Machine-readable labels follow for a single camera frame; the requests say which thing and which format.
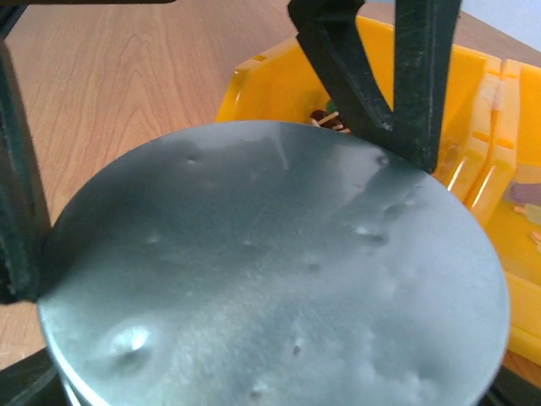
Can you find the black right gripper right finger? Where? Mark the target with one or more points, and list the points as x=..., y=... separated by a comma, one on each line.
x=509, y=389

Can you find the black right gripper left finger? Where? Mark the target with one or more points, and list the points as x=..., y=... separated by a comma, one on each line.
x=31, y=381

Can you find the yellow bin with popsicle candies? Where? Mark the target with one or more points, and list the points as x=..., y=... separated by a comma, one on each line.
x=489, y=159

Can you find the round clear cup lid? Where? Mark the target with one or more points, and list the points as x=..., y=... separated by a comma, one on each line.
x=269, y=263

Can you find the clear plastic cup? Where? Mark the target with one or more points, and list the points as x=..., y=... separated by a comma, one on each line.
x=72, y=396

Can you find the yellow bin with lollipops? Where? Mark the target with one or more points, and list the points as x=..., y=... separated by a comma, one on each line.
x=279, y=84

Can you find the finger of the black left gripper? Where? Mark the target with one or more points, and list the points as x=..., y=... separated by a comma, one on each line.
x=411, y=125
x=25, y=221

